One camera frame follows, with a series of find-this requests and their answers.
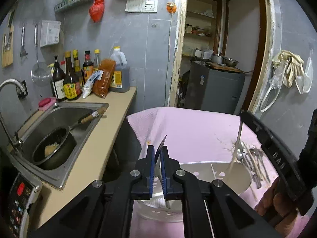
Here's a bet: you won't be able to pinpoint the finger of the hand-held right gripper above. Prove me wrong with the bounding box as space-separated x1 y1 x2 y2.
240 111 273 149

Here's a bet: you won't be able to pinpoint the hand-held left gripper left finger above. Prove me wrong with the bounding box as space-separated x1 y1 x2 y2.
30 145 155 238

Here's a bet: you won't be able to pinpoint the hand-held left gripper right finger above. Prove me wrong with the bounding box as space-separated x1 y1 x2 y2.
160 146 283 238

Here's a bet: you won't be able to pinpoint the metal spoon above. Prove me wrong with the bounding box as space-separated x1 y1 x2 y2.
234 117 245 164

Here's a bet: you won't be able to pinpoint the metal fork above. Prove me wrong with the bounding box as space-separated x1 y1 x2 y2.
249 147 266 176

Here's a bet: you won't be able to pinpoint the kitchen knife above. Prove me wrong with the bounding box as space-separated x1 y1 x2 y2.
154 135 167 179

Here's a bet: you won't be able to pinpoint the white plastic utensil holder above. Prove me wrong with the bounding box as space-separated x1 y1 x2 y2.
134 162 252 225

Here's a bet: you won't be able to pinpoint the person's right forearm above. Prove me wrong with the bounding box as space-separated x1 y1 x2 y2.
296 109 317 214

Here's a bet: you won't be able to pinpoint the person's right hand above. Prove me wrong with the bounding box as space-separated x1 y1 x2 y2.
255 178 298 226

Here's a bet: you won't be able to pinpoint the clear plastic bag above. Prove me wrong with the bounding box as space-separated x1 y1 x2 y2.
269 64 285 90

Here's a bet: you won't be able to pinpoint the beige kitchen counter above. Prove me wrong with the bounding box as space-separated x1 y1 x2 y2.
37 87 137 228

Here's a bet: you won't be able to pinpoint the grey cabinet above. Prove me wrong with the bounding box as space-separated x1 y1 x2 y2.
184 61 245 116

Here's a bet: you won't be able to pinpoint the translucent white bag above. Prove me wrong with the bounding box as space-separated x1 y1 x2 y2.
296 55 314 95

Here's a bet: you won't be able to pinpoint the metal bowl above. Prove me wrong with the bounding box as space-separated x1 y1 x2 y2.
222 58 239 67

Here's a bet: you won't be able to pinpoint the cream rubber gloves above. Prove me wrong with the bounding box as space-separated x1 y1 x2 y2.
272 50 305 88

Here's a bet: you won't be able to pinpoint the metal pot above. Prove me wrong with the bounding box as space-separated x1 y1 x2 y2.
211 53 226 65

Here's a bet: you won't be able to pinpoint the large brown liquid jug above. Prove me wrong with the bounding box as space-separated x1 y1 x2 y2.
109 46 130 93

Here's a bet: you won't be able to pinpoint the brown framed door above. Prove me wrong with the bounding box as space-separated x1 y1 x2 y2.
222 0 268 114

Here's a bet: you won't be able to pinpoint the orange food packet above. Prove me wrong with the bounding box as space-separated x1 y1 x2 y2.
92 58 117 98

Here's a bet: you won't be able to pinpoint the yellow sponge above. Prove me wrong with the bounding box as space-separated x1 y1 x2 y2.
44 142 60 158

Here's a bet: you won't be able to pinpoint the white and blue packet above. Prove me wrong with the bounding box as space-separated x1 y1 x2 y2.
82 69 104 99

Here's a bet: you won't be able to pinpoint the stainless steel sink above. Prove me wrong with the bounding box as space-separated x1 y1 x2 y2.
0 102 109 189

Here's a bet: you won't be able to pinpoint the large dark sauce bottle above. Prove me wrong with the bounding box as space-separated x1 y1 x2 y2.
63 51 82 101

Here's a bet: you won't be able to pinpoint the wooden shelf unit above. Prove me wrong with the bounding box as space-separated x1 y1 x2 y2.
184 0 222 57

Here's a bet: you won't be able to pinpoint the red label sauce bottle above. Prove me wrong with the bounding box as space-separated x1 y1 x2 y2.
83 51 94 85

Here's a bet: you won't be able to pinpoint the clear bottle with yellow cap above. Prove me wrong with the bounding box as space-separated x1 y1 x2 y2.
93 49 102 72

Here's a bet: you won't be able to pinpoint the dark pump bottle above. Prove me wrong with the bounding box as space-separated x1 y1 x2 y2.
51 55 67 102

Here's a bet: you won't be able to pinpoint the pink scrubbing brush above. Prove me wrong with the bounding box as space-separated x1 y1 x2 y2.
38 97 57 111

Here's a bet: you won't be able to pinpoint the slim dark sauce bottle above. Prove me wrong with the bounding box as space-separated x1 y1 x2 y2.
73 50 85 90

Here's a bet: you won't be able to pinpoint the induction cooker panel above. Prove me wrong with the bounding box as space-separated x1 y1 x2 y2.
5 171 42 238

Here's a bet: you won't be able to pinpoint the metal mesh strainer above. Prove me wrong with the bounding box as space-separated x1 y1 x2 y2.
31 23 52 87

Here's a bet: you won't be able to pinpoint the metal faucet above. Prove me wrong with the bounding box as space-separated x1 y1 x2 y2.
0 79 26 152

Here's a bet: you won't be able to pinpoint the red plastic bag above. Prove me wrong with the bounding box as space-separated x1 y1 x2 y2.
89 0 107 23

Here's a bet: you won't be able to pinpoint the metal spatula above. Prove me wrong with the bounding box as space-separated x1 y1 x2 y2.
20 25 28 57

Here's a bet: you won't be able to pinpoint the wooden cutting board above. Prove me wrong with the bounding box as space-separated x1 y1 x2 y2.
2 10 15 68

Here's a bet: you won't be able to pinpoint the white hose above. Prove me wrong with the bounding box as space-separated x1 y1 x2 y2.
259 84 283 112

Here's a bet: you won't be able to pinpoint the black pan with wooden handle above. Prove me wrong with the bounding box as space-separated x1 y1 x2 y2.
32 107 107 170

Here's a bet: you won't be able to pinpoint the white door frame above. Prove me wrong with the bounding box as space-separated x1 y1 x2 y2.
168 0 283 114

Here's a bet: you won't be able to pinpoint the white cable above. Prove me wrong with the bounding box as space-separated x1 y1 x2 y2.
167 13 174 100

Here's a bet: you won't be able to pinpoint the black wall socket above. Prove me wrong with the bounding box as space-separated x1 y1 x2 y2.
17 80 28 99

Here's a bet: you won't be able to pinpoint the white wall box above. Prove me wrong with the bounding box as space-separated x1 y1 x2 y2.
40 20 61 47

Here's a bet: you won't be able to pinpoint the grey wall rack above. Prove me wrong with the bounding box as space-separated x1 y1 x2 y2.
54 0 96 13

